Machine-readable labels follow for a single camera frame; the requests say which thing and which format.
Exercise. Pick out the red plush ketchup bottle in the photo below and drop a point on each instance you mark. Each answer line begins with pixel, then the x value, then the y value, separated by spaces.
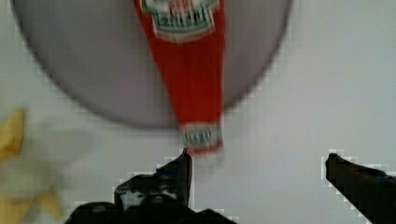
pixel 187 42

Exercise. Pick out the yellow plush peeled banana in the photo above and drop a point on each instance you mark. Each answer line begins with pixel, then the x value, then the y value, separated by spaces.
pixel 25 180

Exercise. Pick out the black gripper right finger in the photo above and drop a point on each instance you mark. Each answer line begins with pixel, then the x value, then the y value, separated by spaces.
pixel 371 191

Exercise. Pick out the grey round plate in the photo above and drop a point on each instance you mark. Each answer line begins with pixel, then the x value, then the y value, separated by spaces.
pixel 96 52

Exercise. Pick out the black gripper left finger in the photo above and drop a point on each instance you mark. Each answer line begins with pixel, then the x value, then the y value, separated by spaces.
pixel 160 198

